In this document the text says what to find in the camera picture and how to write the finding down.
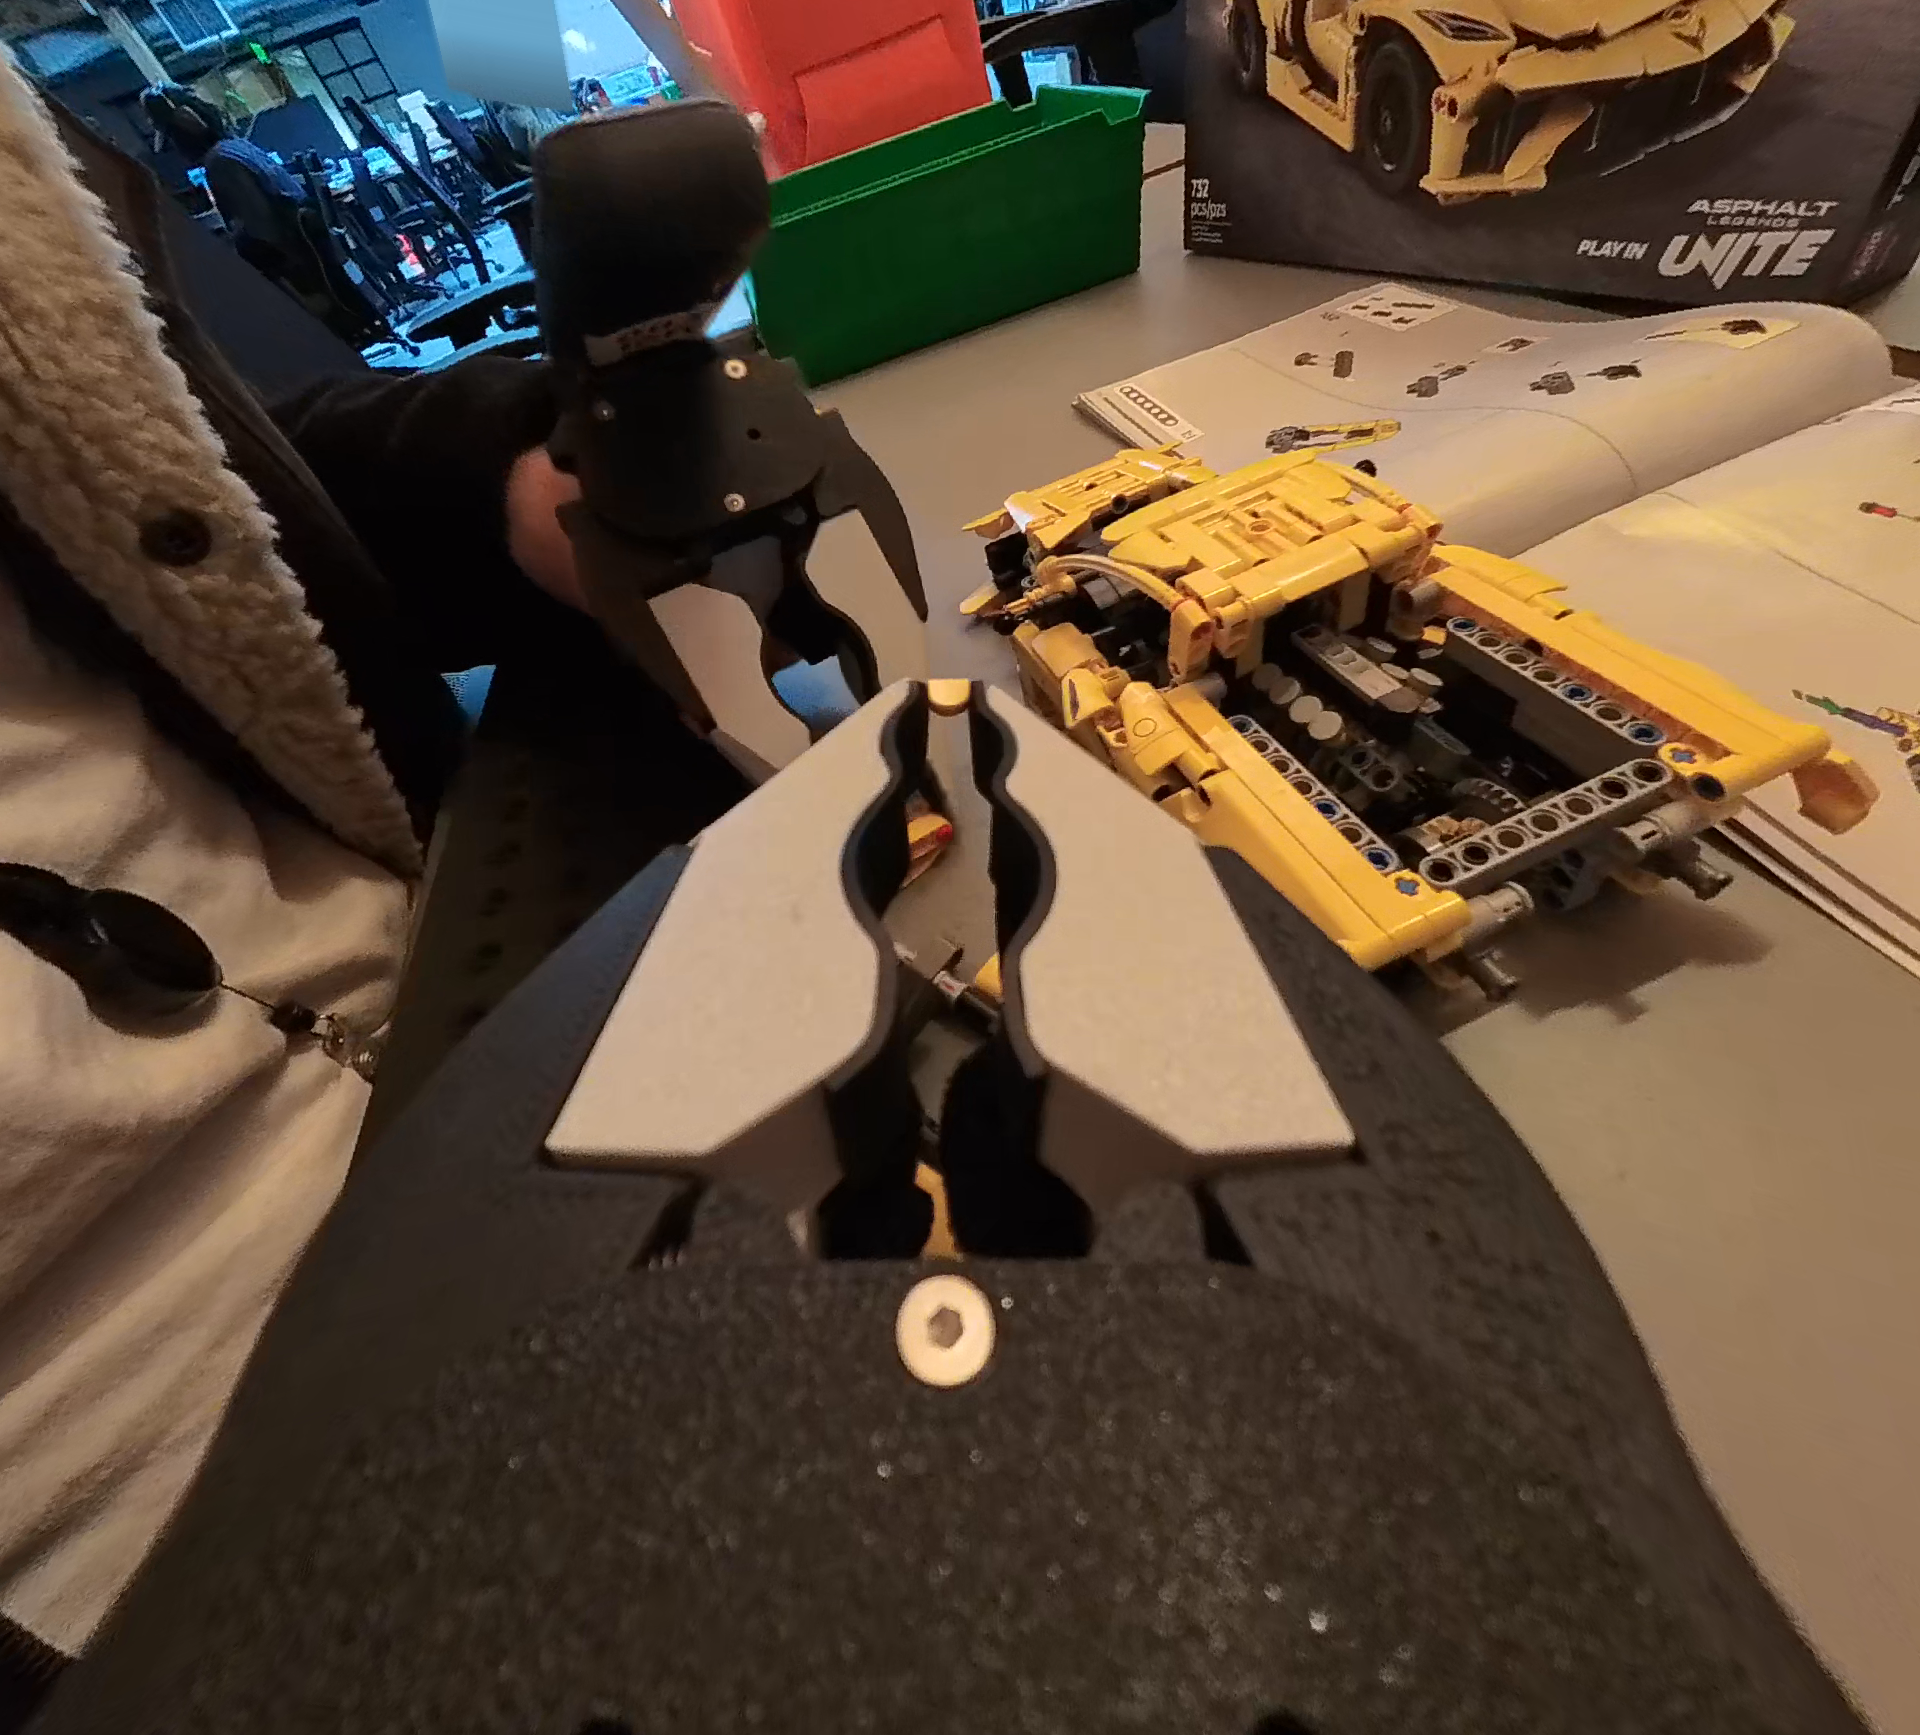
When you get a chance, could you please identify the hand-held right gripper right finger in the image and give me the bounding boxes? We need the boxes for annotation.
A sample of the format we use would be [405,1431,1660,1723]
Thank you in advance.
[971,681,1362,1186]

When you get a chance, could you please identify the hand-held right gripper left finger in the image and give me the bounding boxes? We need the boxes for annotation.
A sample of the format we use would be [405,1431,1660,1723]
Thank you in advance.
[544,677,925,1178]

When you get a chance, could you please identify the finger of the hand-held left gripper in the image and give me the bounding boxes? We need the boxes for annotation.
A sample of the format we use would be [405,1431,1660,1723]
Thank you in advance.
[649,570,882,786]
[761,507,901,731]

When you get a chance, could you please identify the grey desk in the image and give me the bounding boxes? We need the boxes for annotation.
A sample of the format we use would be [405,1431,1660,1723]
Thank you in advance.
[452,115,1920,1735]

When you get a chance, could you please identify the black perforated board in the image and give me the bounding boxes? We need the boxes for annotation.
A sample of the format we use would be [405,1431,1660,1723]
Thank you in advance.
[360,661,752,1164]

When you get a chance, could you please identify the green plastic bin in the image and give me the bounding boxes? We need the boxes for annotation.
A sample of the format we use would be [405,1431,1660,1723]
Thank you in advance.
[748,85,1149,389]

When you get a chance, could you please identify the yellow brick toy car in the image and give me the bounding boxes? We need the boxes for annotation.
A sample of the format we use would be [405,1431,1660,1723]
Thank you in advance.
[956,445,1880,1007]

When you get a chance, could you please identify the dark sherpa-lined jacket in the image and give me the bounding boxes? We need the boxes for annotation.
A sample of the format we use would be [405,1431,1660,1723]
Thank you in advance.
[0,48,601,882]

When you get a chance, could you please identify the black badge reel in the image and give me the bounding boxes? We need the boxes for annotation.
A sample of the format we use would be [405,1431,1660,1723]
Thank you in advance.
[0,862,385,1085]

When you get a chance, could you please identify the white shirt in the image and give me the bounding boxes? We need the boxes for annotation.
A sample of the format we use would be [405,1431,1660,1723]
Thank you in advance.
[0,535,429,1662]

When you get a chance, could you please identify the open instruction booklet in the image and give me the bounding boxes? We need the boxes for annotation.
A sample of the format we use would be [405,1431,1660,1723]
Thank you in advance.
[1070,283,1920,980]

